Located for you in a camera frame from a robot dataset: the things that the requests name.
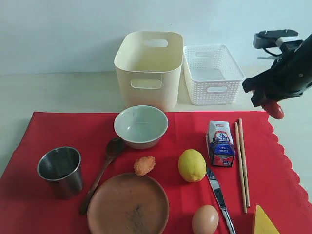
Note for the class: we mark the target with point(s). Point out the pale green ceramic bowl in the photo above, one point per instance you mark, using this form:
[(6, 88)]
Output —
[(141, 127)]

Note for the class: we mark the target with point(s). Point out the yellow lemon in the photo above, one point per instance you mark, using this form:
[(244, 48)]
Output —
[(192, 166)]

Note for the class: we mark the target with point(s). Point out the brown round plate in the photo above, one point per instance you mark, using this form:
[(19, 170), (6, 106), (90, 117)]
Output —
[(128, 204)]

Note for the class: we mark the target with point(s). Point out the red sausage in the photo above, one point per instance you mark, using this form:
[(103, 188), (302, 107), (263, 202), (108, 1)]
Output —
[(273, 109)]

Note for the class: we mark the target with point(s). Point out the silver table knife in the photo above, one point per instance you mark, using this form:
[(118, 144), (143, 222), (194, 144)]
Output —
[(220, 199)]

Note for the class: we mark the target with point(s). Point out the dark wooden spoon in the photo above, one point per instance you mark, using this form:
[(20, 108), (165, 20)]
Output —
[(113, 149)]

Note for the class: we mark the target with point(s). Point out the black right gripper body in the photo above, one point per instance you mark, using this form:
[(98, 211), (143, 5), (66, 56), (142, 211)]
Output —
[(292, 72)]

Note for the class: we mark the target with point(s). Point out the cream plastic storage bin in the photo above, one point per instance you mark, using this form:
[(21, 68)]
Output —
[(148, 66)]

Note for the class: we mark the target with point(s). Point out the wooden chopstick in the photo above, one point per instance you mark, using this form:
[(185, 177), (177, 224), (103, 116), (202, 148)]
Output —
[(242, 182), (244, 165)]

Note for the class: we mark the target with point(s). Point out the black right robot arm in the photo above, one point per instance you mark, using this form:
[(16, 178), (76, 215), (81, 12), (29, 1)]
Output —
[(291, 72)]

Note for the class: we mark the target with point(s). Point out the stainless steel cup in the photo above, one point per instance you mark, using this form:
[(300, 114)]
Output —
[(61, 169)]

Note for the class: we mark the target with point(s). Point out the red table cloth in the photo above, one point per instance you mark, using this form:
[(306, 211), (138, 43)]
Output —
[(28, 206)]

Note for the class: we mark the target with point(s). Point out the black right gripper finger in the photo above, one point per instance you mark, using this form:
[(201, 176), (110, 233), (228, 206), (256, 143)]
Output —
[(259, 98), (257, 82)]

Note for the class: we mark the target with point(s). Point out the yellow cheese wedge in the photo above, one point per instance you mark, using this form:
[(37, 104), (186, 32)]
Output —
[(261, 222)]

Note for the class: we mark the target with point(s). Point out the white perforated plastic basket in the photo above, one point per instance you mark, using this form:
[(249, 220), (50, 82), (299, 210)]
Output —
[(212, 75)]

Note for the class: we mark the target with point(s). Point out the brown egg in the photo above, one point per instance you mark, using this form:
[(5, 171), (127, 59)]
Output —
[(205, 220)]

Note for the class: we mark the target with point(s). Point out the blue white milk carton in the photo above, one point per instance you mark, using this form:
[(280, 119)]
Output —
[(220, 144)]

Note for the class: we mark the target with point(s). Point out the orange fried nugget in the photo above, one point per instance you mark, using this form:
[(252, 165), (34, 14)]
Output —
[(144, 165)]

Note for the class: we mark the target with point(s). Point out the right wooden chopstick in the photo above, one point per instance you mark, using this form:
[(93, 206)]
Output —
[(244, 165)]

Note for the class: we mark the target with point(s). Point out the left wooden chopstick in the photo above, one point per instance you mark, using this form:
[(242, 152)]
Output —
[(242, 182)]

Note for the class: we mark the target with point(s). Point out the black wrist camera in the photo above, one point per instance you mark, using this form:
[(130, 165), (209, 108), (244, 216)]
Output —
[(267, 39)]

